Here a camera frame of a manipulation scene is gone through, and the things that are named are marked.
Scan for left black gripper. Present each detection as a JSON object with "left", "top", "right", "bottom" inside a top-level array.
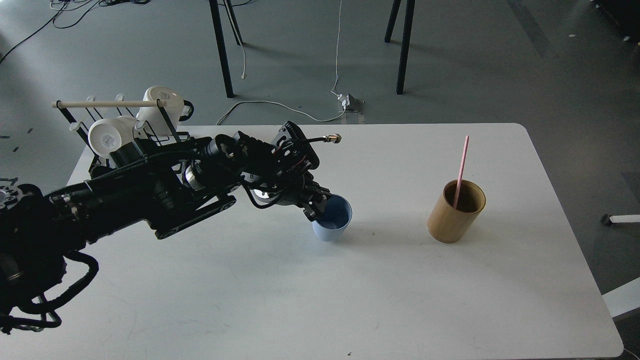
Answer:
[{"left": 238, "top": 121, "right": 332, "bottom": 223}]

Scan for blue plastic cup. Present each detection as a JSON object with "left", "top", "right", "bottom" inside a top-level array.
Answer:
[{"left": 311, "top": 194, "right": 353, "bottom": 243}]

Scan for pink chopstick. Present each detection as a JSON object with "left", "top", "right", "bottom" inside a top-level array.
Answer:
[{"left": 452, "top": 135, "right": 470, "bottom": 210}]

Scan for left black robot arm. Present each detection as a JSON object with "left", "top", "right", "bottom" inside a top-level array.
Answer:
[{"left": 0, "top": 121, "right": 342, "bottom": 334}]

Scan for bamboo cylinder holder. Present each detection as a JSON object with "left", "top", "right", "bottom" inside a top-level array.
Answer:
[{"left": 427, "top": 179, "right": 486, "bottom": 244}]

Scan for white mug upper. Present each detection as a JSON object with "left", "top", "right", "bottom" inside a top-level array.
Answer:
[{"left": 135, "top": 85, "right": 195, "bottom": 136}]

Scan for white mug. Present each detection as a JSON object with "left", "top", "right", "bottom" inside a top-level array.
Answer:
[
  {"left": 135, "top": 85, "right": 195, "bottom": 136},
  {"left": 87, "top": 115, "right": 142, "bottom": 158}
]

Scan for white mug lower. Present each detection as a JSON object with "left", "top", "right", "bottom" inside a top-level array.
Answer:
[{"left": 87, "top": 115, "right": 142, "bottom": 158}]

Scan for black table legs right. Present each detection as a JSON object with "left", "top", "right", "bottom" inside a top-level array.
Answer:
[{"left": 383, "top": 0, "right": 416, "bottom": 96}]

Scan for black table legs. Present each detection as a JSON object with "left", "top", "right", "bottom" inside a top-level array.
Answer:
[
  {"left": 383, "top": 0, "right": 416, "bottom": 96},
  {"left": 208, "top": 0, "right": 243, "bottom": 98}
]

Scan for black table legs left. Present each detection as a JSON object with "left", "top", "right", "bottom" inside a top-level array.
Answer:
[{"left": 208, "top": 0, "right": 243, "bottom": 98}]

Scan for white cable on floor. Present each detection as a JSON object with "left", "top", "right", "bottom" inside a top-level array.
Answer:
[{"left": 216, "top": 0, "right": 347, "bottom": 126}]

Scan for black wire cup rack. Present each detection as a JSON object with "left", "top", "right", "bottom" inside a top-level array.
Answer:
[{"left": 51, "top": 97, "right": 194, "bottom": 169}]

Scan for black cables on floor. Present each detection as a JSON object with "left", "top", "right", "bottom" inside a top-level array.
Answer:
[{"left": 0, "top": 0, "right": 151, "bottom": 63}]

